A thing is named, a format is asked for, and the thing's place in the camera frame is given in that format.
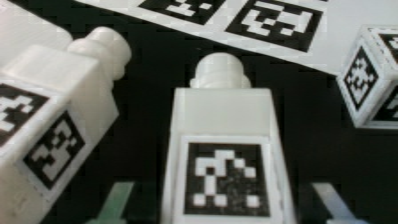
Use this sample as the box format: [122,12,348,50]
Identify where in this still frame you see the white marker cube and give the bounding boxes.
[335,25,398,130]

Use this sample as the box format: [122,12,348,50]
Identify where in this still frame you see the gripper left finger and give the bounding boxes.
[86,182,134,224]

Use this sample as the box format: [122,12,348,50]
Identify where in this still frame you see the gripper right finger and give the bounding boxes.
[312,182,369,224]

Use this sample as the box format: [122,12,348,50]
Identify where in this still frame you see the white marker sheet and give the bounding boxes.
[76,0,398,74]

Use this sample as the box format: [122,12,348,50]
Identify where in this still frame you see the white chair leg with marker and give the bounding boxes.
[159,53,296,224]

